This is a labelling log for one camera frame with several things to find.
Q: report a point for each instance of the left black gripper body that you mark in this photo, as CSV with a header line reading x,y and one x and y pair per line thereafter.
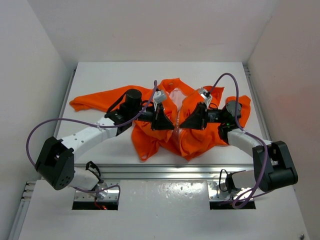
x,y
153,117

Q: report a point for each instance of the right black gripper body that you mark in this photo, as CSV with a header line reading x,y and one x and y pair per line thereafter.
x,y
206,116

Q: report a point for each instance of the orange zip jacket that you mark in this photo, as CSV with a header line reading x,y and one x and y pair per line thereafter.
x,y
180,103

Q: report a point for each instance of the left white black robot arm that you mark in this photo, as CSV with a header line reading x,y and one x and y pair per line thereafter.
x,y
56,161

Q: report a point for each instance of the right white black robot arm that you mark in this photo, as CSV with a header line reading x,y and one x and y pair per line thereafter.
x,y
273,167

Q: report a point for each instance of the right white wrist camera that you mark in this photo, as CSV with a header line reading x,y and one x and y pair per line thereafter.
x,y
206,95

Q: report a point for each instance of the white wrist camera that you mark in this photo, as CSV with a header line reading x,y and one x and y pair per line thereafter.
x,y
158,97
206,95

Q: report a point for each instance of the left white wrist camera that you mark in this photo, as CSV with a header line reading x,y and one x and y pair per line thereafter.
x,y
158,97

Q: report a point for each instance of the aluminium rail frame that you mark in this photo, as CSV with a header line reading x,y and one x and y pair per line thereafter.
x,y
185,172

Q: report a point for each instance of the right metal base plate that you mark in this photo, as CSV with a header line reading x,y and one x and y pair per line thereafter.
x,y
216,195

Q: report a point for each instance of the metal base plate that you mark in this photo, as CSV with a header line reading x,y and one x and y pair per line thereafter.
x,y
110,193
216,195

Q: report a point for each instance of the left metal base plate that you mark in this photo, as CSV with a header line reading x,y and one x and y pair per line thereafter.
x,y
110,193

